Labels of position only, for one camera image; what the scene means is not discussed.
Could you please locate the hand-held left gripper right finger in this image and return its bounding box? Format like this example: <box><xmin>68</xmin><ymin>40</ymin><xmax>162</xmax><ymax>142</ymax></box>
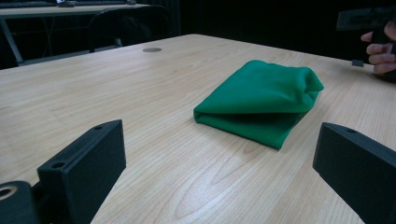
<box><xmin>312</xmin><ymin>121</ymin><xmax>396</xmax><ymax>224</ymax></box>

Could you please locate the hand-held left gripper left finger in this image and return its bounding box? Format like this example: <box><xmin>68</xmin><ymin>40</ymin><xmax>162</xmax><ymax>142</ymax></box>
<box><xmin>36</xmin><ymin>119</ymin><xmax>127</xmax><ymax>224</ymax></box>

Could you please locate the green t-shirt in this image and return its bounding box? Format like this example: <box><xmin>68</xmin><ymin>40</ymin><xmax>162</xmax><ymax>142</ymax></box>
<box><xmin>192</xmin><ymin>59</ymin><xmax>325</xmax><ymax>151</ymax></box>

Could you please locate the black keyboard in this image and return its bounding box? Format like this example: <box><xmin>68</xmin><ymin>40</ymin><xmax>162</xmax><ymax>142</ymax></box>
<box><xmin>0</xmin><ymin>0</ymin><xmax>58</xmax><ymax>9</ymax></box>

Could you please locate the white metal frame desk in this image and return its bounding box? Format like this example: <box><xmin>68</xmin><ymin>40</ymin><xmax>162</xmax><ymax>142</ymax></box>
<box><xmin>0</xmin><ymin>3</ymin><xmax>151</xmax><ymax>65</ymax></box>

